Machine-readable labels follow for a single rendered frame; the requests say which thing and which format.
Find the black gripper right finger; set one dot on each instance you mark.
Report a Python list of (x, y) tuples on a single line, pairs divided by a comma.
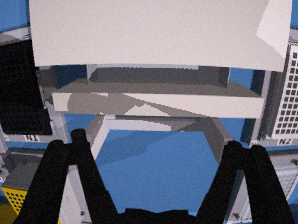
[(268, 203)]

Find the blue bench mat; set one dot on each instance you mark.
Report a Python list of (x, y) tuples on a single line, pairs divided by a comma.
[(153, 170)]

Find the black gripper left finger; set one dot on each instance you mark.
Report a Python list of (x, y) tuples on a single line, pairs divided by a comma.
[(43, 200)]

